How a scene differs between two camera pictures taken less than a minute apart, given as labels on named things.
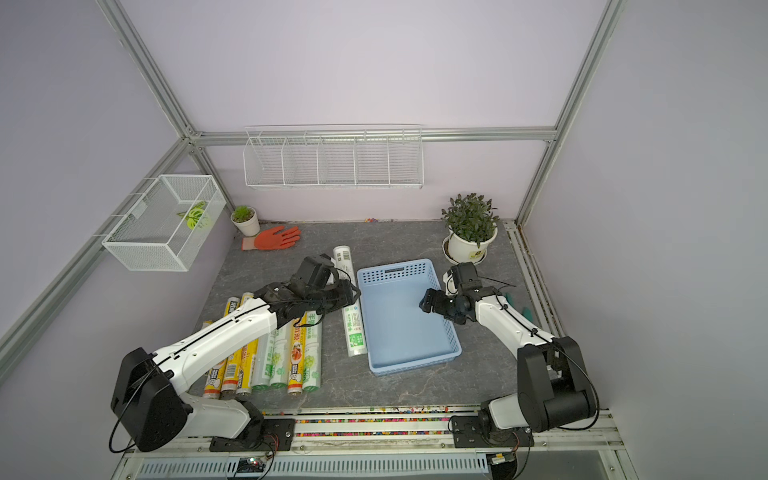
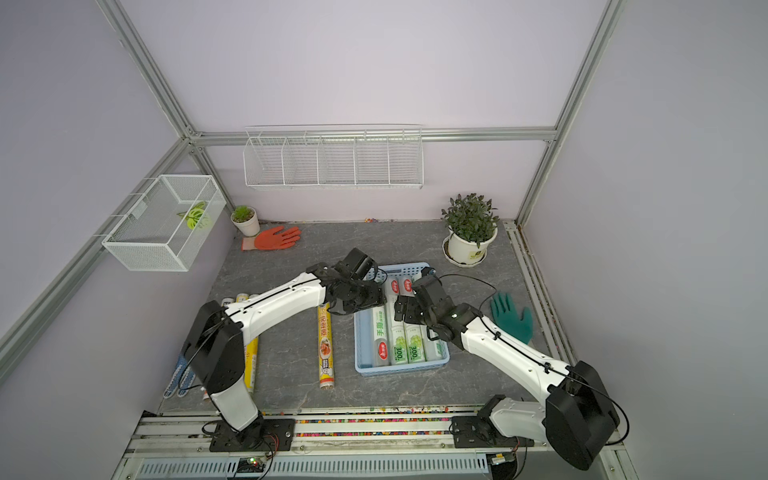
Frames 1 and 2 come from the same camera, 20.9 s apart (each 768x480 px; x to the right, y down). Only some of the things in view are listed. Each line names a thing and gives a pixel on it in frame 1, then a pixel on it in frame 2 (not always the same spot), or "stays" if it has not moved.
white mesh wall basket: x=167 y=225 stays
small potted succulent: x=245 y=218 stays
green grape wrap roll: x=279 y=356 → x=397 y=330
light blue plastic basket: x=399 y=335 stays
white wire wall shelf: x=334 y=157 stays
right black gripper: x=437 y=306 → x=408 y=314
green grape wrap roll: x=262 y=363 → x=381 y=353
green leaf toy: x=193 y=213 stays
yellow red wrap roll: x=298 y=355 → x=325 y=335
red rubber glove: x=268 y=240 stays
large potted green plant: x=471 y=225 stays
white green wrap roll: x=313 y=354 → x=416 y=342
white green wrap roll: x=353 y=329 → x=434 y=350
